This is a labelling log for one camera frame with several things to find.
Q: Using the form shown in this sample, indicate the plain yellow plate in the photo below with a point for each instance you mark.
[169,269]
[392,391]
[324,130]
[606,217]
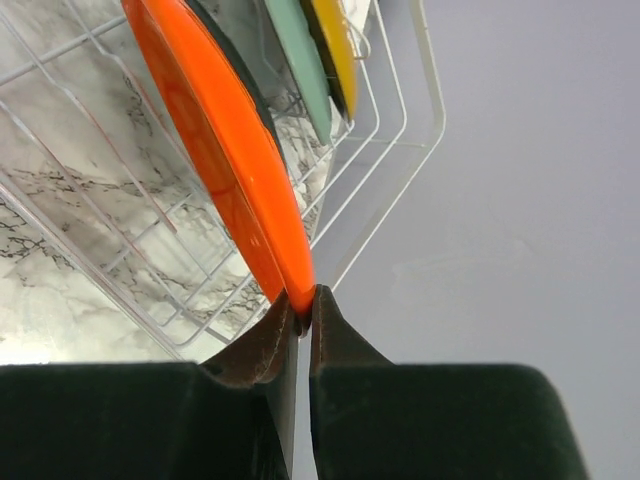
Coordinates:
[330,32]

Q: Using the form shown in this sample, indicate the orange plate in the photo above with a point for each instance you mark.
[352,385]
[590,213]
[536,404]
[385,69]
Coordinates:
[233,153]

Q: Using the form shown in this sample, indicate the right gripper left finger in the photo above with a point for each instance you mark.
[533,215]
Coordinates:
[230,417]

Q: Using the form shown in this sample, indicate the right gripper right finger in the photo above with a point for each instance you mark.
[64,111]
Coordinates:
[375,419]

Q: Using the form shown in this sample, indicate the teal plate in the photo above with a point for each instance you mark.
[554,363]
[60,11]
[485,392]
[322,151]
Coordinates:
[301,53]

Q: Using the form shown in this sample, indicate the white wire dish rack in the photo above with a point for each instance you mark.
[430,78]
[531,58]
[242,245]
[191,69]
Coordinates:
[111,249]

